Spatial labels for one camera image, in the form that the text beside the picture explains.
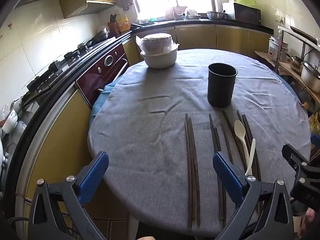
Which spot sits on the dark microwave oven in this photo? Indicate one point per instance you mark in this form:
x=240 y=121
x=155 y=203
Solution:
x=246 y=13

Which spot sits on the maroon built-in oven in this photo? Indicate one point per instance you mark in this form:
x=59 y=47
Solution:
x=110 y=62

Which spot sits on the green plastic basin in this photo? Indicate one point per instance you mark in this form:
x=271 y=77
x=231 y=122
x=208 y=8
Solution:
x=245 y=1

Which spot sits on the yellow oil bottle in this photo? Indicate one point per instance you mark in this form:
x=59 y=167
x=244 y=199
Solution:
x=122 y=23

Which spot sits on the metal pot with lid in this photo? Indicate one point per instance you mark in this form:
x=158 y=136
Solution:
x=310 y=77

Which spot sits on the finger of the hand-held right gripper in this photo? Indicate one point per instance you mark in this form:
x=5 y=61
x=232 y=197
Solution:
x=290 y=152
x=315 y=138

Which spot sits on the white plastic spoon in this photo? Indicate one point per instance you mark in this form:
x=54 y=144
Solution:
x=252 y=150
x=238 y=127

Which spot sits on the yellow packet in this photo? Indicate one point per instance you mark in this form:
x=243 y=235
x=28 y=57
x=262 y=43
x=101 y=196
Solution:
x=315 y=121

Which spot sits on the bunch of wooden chopsticks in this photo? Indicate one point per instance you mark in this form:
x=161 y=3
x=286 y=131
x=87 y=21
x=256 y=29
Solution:
x=192 y=155

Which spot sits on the wooden knife block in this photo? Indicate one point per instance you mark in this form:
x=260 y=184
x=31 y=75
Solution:
x=113 y=27

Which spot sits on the white patterned bowls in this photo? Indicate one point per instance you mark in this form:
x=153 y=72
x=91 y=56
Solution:
x=11 y=120

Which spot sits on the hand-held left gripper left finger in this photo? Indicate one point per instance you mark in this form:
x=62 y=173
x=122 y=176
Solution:
x=93 y=177

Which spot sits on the white table leg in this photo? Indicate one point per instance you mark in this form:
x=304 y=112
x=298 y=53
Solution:
x=134 y=226

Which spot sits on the grey tablecloth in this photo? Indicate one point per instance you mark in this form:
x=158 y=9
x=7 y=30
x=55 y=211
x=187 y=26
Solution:
x=150 y=130

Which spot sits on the wooden cutting board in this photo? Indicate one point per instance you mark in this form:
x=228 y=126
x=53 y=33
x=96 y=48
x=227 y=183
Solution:
x=178 y=12

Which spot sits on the white rice cooker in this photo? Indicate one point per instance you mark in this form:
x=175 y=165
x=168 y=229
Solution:
x=273 y=48

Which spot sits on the black utensil holder cup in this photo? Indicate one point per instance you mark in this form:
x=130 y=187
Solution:
x=220 y=87

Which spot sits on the dish rack with dishes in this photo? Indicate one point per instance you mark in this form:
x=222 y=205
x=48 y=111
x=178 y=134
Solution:
x=191 y=17

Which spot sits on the black gas stove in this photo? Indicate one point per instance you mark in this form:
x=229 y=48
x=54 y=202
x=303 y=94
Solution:
x=62 y=65

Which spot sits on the metal kettle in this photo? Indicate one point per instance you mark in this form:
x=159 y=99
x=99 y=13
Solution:
x=296 y=63

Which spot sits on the metal mixing basin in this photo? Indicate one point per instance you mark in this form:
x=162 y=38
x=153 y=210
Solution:
x=215 y=15

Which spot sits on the blue table cover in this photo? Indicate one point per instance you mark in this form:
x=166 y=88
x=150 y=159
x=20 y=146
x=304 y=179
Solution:
x=105 y=92

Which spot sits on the metal shelf rack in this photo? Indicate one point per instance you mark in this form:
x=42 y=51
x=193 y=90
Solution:
x=303 y=38

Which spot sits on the yellow base cabinets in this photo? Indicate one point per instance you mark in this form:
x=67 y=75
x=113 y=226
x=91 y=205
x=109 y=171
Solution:
x=195 y=37

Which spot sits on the black flat appliance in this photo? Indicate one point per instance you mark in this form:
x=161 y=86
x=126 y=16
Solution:
x=302 y=33

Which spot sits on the person's right hand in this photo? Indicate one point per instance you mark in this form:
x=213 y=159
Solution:
x=308 y=220

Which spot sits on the round wall hanging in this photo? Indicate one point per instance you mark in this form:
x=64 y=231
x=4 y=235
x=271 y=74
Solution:
x=123 y=0

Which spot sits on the white wall socket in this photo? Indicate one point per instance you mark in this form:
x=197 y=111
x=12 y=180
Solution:
x=280 y=17

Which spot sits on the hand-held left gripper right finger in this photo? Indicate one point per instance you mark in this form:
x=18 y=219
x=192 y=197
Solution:
x=226 y=175

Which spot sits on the stacked metal basins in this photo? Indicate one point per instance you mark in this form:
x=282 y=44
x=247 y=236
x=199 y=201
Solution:
x=103 y=32

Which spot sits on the white ceramic bowl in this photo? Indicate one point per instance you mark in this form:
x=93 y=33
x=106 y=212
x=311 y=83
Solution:
x=160 y=60

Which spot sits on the black frying pan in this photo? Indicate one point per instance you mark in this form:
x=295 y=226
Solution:
x=136 y=25

